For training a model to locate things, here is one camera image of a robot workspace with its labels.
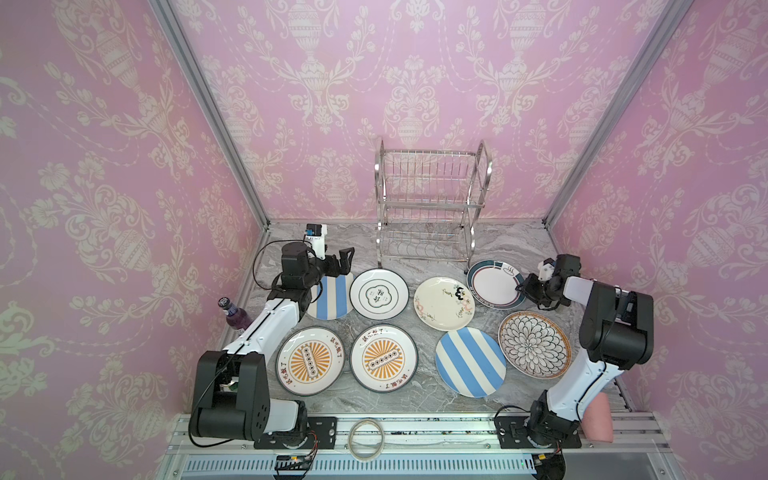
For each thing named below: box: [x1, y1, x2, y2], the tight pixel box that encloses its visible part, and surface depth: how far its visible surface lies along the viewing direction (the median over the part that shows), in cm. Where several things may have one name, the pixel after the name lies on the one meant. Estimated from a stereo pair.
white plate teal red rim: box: [466, 260, 524, 310], surface depth 103 cm
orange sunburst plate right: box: [349, 323, 418, 393], surface depth 87 cm
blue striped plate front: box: [435, 327, 507, 399], surface depth 87 cm
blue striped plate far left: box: [307, 272, 354, 321], surface depth 101 cm
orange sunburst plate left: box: [275, 326, 346, 397], surface depth 87 cm
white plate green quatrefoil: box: [349, 268, 410, 320], surface depth 102 cm
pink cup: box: [582, 392, 614, 443], surface depth 73 cm
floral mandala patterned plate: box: [498, 311, 572, 379], surface depth 91 cm
